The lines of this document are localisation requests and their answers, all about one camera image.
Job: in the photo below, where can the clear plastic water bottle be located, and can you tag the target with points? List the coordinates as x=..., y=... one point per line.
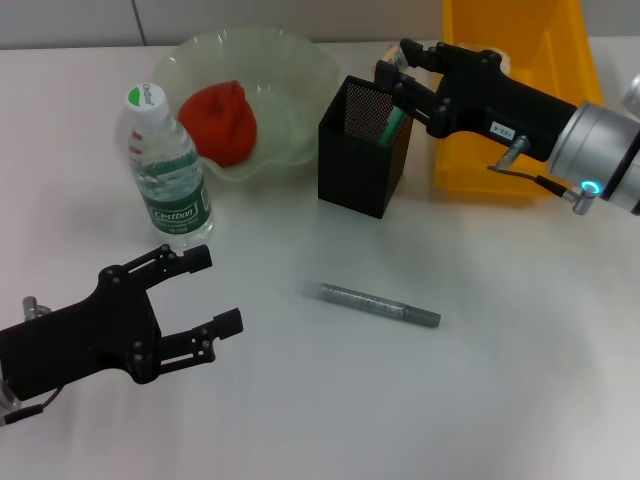
x=170, y=180

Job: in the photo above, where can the green pen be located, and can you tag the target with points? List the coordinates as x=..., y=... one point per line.
x=392, y=127

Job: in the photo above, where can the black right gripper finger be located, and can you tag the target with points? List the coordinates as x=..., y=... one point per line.
x=395, y=82
x=425, y=56

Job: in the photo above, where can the yellow plastic storage bin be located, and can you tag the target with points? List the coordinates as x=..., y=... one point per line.
x=500, y=165

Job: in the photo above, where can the grey glitter marker pen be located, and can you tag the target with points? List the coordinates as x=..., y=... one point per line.
x=370, y=302

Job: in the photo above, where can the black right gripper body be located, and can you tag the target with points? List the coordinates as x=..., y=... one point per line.
x=500, y=105

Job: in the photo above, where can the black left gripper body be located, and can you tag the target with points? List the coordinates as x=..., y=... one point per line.
x=85, y=340

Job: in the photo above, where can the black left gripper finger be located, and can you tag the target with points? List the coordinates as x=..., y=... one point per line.
x=229, y=322
x=197, y=260

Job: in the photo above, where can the black mesh pen holder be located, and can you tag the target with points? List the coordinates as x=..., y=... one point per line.
x=355, y=170

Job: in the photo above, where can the green frosted glass fruit bowl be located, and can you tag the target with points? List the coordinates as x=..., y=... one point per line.
x=280, y=65

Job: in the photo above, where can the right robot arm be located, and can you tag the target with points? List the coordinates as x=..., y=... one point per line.
x=600, y=145

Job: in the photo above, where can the red ball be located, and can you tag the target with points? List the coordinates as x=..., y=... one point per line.
x=220, y=125

